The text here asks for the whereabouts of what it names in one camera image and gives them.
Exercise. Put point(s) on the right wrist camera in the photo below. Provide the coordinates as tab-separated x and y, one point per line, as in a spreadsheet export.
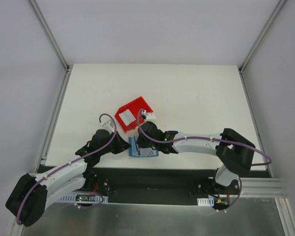
146	116

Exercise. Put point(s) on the blue leather card holder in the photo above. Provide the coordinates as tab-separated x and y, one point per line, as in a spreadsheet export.
132	150

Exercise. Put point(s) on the red plastic bin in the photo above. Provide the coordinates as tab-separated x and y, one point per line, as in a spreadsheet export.
134	106

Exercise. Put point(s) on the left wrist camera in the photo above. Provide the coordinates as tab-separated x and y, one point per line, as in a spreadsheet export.
108	125

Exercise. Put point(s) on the white cable duct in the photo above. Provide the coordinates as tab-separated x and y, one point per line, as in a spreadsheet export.
205	202
82	198

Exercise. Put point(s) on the right white cable duct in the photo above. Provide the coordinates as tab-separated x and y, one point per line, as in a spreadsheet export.
205	202

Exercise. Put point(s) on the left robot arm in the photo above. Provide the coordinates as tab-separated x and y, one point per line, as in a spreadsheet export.
33	194

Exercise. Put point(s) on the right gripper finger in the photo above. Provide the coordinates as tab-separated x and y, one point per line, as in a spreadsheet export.
142	142
161	148

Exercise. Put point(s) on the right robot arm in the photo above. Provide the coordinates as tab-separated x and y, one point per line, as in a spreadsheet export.
234	151

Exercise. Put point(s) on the aluminium front rail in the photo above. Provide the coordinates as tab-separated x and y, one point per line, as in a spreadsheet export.
263	188

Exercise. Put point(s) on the left aluminium frame post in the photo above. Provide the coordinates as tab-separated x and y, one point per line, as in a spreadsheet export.
48	33

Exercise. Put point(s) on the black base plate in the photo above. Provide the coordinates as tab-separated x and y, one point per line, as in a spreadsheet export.
156	186

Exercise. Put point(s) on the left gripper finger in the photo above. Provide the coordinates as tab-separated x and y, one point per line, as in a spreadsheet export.
123	145
118	150

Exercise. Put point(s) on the right aluminium frame post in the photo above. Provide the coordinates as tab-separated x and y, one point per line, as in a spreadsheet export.
262	34

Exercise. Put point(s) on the white magnetic-stripe card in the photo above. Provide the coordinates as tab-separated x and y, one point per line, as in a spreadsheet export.
149	153
137	150

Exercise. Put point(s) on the aluminium frame post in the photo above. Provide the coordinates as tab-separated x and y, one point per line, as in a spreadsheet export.
48	33
262	34

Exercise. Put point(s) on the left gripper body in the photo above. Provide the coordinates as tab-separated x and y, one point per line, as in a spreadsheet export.
118	145

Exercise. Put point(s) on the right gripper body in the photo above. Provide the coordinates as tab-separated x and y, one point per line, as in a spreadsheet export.
141	141

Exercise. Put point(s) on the left white cable duct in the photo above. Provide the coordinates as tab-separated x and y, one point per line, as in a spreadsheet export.
82	198

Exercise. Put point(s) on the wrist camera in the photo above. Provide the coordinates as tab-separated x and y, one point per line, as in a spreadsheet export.
108	125
146	116

